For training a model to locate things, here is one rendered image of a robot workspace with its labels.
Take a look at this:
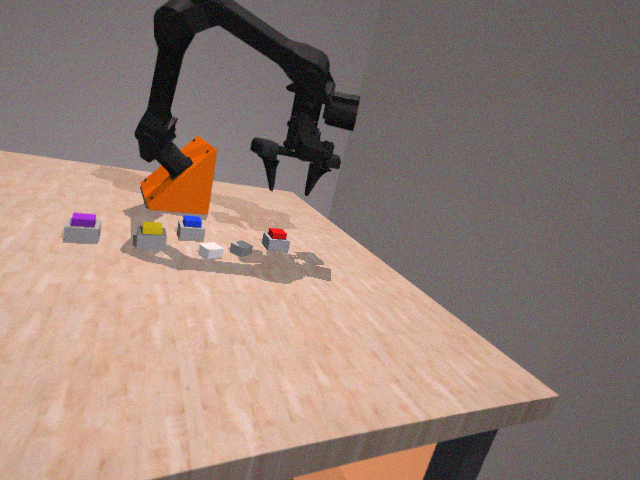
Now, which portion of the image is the blue button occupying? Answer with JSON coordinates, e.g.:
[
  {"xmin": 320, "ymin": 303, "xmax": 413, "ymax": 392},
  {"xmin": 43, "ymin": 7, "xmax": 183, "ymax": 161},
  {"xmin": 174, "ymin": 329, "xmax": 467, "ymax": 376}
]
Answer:
[{"xmin": 177, "ymin": 215, "xmax": 205, "ymax": 241}]

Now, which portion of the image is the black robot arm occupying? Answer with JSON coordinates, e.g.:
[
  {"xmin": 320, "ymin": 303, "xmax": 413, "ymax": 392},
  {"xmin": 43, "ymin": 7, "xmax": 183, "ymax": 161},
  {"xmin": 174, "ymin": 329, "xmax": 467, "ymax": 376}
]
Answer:
[{"xmin": 135, "ymin": 0, "xmax": 360, "ymax": 179}]

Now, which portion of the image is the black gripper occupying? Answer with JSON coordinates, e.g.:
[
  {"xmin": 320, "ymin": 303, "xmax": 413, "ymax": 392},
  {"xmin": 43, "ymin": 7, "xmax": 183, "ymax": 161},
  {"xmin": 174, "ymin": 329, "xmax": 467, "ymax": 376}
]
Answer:
[{"xmin": 251, "ymin": 116, "xmax": 341, "ymax": 196}]

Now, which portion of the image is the red button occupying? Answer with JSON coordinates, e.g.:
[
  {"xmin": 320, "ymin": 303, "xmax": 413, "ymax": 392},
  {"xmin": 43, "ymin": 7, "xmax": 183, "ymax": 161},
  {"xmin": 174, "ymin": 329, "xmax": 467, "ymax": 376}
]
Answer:
[{"xmin": 262, "ymin": 228, "xmax": 290, "ymax": 252}]

